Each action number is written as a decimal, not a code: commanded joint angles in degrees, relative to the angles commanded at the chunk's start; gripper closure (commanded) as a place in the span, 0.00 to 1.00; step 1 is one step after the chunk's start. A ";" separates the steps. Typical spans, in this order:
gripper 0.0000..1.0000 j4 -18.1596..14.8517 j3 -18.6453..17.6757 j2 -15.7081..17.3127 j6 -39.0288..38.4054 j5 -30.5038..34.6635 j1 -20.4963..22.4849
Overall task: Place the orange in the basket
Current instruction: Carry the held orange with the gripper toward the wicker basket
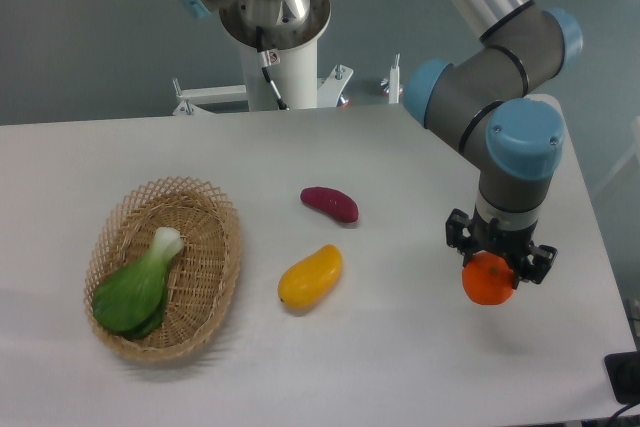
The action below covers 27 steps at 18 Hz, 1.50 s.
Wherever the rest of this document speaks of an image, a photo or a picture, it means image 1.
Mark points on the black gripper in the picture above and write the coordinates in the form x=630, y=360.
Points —
x=530, y=263

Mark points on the orange fruit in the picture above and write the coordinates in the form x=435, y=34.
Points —
x=487, y=279

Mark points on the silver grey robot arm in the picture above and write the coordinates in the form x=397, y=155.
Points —
x=481, y=108

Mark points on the woven wicker basket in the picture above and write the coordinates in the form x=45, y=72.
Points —
x=201, y=278

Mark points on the purple sweet potato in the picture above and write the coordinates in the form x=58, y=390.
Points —
x=334, y=203

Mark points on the black device at edge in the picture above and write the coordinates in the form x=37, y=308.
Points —
x=623, y=373

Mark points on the yellow mango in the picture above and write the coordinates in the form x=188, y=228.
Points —
x=308, y=281

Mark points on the green bok choy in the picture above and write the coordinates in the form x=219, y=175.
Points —
x=131, y=301

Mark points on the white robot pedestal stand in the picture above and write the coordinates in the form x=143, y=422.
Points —
x=277, y=42

